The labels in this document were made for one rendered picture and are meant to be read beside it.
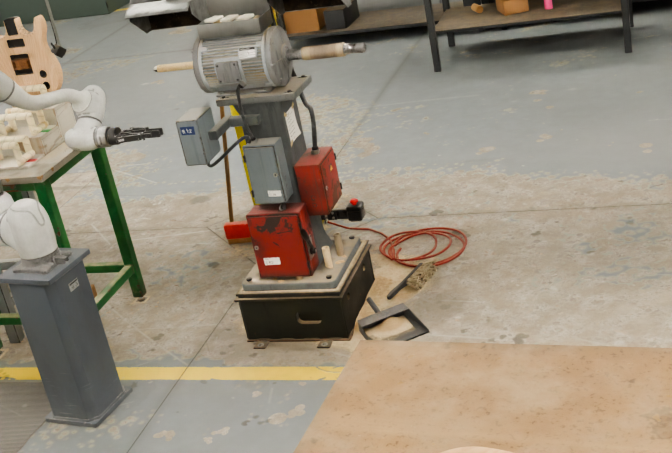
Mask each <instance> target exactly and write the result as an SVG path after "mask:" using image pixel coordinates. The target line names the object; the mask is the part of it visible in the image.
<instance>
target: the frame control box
mask: <svg viewBox="0 0 672 453"><path fill-rule="evenodd" d="M214 126H215V123H214V118H213V114H212V110H211V107H201V108H191V109H189V110H188V111H187V112H186V113H185V114H184V115H183V116H182V117H180V118H179V119H178V120H177V121H176V127H177V131H178V135H179V138H180V142H181V146H182V150H183V154H184V158H185V162H186V164H187V166H194V165H207V166H208V167H210V168H212V167H214V166H216V165H217V164H218V163H219V162H220V161H221V160H222V159H224V158H225V157H226V156H227V155H228V154H229V153H230V152H231V151H232V150H233V149H234V148H235V147H236V146H237V145H238V144H239V143H240V142H241V141H243V140H244V139H247V140H248V143H249V144H252V142H251V140H250V137H249V136H248V135H244V136H242V137H240V138H239V139H238V140H237V141H236V142H234V143H233V144H232V145H231V146H230V147H229V148H228V149H227V150H226V151H225V152H224V153H223V154H222V155H221V156H220V157H219V158H218V159H217V160H216V161H215V162H213V163H212V164H210V161H211V160H212V159H213V158H214V157H215V156H216V155H217V154H218V153H219V152H220V151H221V147H220V143H219V139H218V140H210V139H209V135H208V132H209V131H210V130H211V129H212V128H213V127H214Z"/></svg>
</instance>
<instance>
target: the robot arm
mask: <svg viewBox="0 0 672 453"><path fill-rule="evenodd" d="M67 101H68V102H71V103H72V108H73V110H74V111H75V112H76V115H77V116H78V121H77V123H76V125H75V126H74V128H71V129H70V130H68V131H67V132H66V133H65V143H66V145H67V146H68V147H69V148H71V149H72V150H78V151H90V150H95V149H97V148H105V147H111V146H113V145H120V144H121V143H124V142H132V141H141V140H142V139H143V140H145V138H157V137H161V135H163V134H164V133H163V129H162V128H150V129H149V127H130V129H129V130H127V129H125V130H121V129H120V128H119V127H110V126H103V127H101V124H102V120H103V118H104V113H105V105H106V98H105V93H104V91H103V90H102V89H101V88H100V87H99V86H97V85H89V86H87V87H86V88H85V89H84V90H82V91H77V90H74V89H60V90H56V91H52V92H48V93H44V94H40V95H30V94H28V93H26V92H25V91H24V90H23V89H22V88H21V87H20V86H19V85H18V84H17V83H16V82H15V81H14V80H12V79H11V78H10V77H8V76H7V75H6V74H5V73H3V72H2V71H0V102H2V103H6V104H9V105H12V106H15V107H17V108H20V109H23V110H28V111H38V110H42V109H45V108H48V107H51V106H54V105H57V104H60V103H63V102H67ZM0 246H10V247H12V248H13V249H15V250H18V253H19V255H20V258H21V262H22V263H20V264H19V265H18V266H16V267H15V268H13V269H12V271H13V273H35V274H42V275H46V274H48V273H50V271H51V270H52V269H53V268H55V267H56V266H57V265H59V264H65V263H67V262H68V260H69V259H68V257H70V256H71V255H72V251H70V250H68V251H61V250H59V247H58V245H57V241H56V236H55V233H54V229H53V226H52V223H51V221H50V218H49V216H48V214H47V212H46V210H45V209H44V207H43V206H42V205H41V204H40V203H39V202H38V201H36V200H33V199H29V198H27V199H21V200H18V201H16V202H14V201H13V199H12V197H11V195H10V194H8V193H7V192H5V191H3V187H2V184H1V180H0Z"/></svg>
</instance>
